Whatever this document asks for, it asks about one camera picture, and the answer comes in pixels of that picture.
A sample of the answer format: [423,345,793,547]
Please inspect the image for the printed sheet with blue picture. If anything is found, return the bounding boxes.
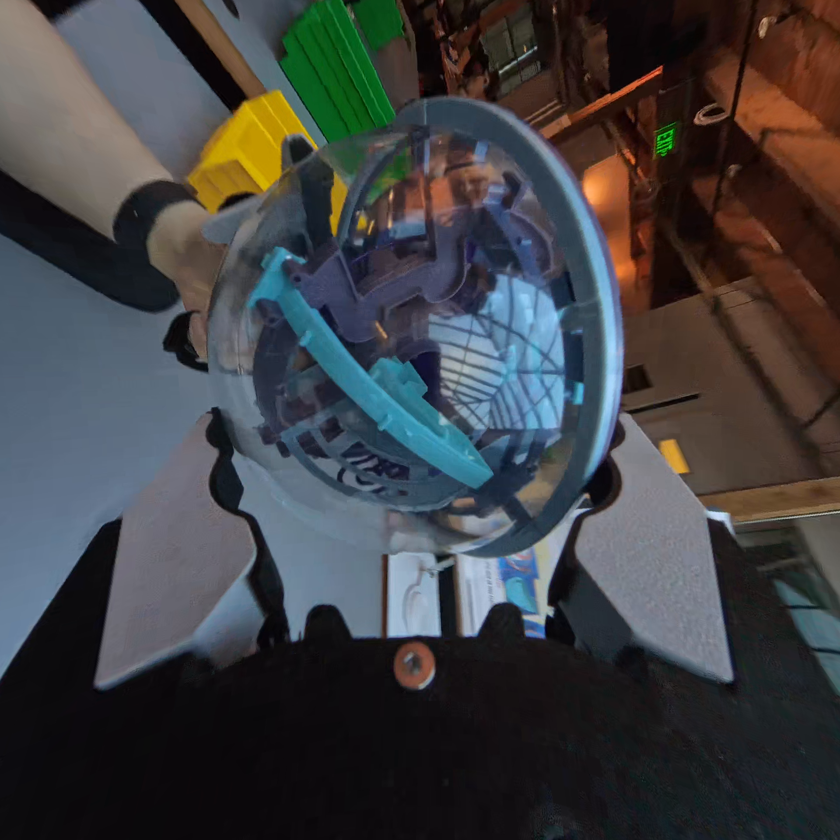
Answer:
[382,541,551,639]

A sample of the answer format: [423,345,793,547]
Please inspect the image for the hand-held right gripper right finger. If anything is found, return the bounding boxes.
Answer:
[546,412,736,685]

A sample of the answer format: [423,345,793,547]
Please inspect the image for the person's left forearm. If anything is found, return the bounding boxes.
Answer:
[0,0,177,238]

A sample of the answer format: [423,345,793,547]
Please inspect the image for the clear plastic maze ball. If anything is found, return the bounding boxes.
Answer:
[205,96,626,560]

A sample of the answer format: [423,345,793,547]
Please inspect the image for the stacked yellow plastic bins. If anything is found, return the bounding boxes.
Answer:
[185,90,350,227]

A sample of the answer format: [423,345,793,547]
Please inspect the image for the person's left hand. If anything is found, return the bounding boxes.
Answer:
[146,200,227,317]

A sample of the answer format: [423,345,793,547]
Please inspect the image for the stacked green plastic bins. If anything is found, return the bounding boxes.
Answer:
[278,0,406,143]

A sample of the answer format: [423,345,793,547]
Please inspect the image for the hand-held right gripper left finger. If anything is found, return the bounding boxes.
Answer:
[92,409,291,690]

